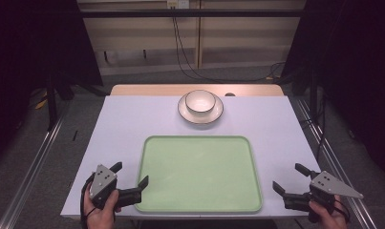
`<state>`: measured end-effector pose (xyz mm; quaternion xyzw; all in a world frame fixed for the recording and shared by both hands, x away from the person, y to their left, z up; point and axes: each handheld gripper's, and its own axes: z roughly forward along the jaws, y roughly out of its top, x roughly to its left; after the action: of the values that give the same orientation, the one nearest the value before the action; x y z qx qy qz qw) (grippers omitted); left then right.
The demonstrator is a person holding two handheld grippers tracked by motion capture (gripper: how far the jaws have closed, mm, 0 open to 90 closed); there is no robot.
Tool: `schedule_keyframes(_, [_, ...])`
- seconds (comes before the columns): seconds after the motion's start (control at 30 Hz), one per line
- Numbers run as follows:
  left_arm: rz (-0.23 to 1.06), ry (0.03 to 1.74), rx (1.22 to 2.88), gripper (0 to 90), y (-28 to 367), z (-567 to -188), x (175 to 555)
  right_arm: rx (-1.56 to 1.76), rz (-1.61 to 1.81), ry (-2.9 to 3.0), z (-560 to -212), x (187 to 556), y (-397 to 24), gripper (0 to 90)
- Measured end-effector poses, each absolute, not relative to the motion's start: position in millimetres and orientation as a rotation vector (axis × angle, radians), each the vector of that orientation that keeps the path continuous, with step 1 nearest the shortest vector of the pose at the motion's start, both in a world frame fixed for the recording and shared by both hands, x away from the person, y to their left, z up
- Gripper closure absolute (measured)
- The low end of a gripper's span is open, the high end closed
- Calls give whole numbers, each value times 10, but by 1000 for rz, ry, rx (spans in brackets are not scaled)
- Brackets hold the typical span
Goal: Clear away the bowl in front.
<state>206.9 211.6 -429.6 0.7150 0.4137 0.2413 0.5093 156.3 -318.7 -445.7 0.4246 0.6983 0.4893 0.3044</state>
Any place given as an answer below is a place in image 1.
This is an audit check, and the aluminium floor rail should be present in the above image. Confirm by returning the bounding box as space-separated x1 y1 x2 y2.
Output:
294 97 378 229
0 104 71 229

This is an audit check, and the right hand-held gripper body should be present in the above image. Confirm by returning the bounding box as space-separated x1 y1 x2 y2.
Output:
282 171 365 223

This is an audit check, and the dark curtain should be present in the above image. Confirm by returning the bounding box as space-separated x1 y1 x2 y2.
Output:
281 0 385 184
0 0 104 170

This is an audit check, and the white plate with dark rim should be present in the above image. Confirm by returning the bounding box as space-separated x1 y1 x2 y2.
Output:
177 94 225 125

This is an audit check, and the wooden table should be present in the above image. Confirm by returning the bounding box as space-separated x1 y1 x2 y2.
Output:
109 83 285 97

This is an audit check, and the person's right hand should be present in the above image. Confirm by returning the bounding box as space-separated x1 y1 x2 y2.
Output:
309 199 350 229

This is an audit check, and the white wall socket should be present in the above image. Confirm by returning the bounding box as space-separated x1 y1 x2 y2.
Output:
166 0 190 10

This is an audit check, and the wooden wall post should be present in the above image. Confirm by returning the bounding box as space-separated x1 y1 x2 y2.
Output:
195 0 203 70

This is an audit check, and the white table cover sheet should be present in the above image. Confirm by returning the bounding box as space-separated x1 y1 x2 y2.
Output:
59 94 322 220

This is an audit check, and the black wall cable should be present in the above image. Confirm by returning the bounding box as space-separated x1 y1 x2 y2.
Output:
171 8 287 84

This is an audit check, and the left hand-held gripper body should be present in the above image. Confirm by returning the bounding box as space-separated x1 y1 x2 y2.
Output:
89 164 142 210

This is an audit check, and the black horizontal frame bar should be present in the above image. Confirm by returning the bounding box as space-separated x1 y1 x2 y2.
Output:
79 9 306 19

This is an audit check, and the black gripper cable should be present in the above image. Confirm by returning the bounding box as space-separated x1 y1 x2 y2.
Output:
333 195 352 224
80 174 97 229

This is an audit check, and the light green tray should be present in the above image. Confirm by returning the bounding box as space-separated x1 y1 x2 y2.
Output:
135 135 264 214

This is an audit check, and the black metal stand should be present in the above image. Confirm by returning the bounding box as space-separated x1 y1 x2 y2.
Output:
309 61 319 121
46 71 59 132

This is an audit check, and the person's left hand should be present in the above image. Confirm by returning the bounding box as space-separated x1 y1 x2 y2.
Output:
83 189 122 229

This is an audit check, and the white bowl with dark rim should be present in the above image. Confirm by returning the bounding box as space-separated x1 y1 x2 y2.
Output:
184 90 217 115

